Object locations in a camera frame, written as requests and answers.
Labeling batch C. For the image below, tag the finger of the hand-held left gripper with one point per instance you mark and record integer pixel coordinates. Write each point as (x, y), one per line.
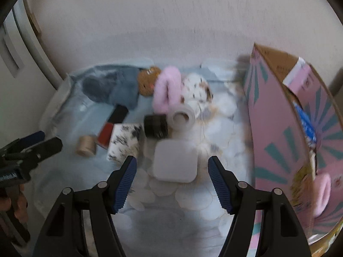
(34, 138)
(48, 146)

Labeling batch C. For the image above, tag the person's left hand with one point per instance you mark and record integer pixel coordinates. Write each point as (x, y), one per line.
(18, 206)

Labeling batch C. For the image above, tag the white tape roll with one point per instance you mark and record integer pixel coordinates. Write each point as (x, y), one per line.
(185, 119)

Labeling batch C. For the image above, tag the floral blue desktop cloth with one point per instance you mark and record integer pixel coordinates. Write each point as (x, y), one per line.
(171, 219)

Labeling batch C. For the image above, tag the blue packet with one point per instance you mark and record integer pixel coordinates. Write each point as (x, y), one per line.
(305, 124)

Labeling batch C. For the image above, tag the white speckled plush toy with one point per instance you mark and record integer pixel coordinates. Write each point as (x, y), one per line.
(195, 89)

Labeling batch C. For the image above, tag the pink fluffy scrunchie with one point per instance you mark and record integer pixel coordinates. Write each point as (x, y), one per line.
(323, 192)
(167, 85)

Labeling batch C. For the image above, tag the black and white marbled box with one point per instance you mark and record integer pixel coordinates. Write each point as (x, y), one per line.
(123, 142)

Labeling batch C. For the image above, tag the red and black box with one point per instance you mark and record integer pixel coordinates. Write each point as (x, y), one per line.
(112, 124)

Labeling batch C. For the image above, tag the pink striped cardboard box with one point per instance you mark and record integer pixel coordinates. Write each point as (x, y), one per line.
(273, 128)

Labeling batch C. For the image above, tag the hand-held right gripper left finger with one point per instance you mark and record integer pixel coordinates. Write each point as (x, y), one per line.
(123, 184)

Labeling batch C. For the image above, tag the grey-blue plush toy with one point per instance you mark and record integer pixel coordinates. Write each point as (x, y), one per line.
(118, 85)

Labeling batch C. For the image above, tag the beige tape roll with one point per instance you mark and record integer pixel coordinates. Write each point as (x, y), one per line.
(85, 146)

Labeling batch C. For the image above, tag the white door frame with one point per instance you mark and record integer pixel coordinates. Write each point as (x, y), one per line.
(24, 45)

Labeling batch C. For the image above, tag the white square box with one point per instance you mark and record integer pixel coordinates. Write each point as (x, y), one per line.
(175, 160)

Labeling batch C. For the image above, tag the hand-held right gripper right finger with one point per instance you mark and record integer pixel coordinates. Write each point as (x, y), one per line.
(218, 184)

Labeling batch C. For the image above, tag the black tape roll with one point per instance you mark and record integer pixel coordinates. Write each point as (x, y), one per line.
(155, 125)

